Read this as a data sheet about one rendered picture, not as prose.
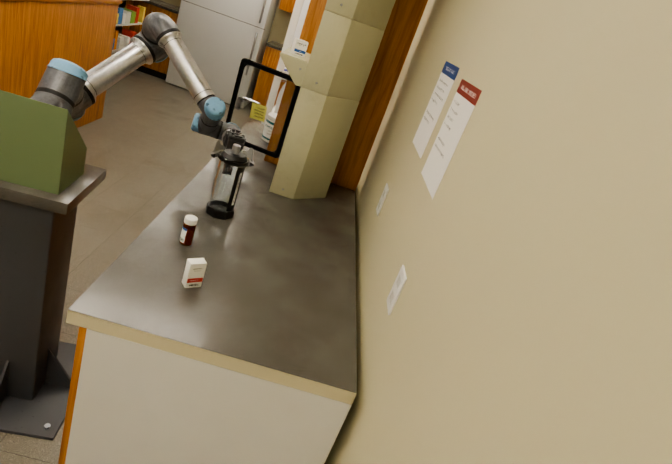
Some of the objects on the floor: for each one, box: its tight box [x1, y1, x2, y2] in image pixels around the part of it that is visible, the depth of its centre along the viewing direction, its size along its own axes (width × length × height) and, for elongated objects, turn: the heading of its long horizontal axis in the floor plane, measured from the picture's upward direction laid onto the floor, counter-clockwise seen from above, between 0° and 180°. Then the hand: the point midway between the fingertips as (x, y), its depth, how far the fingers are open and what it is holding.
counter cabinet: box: [58, 327, 352, 464], centre depth 225 cm, size 67×205×90 cm, turn 141°
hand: (232, 162), depth 167 cm, fingers open, 14 cm apart
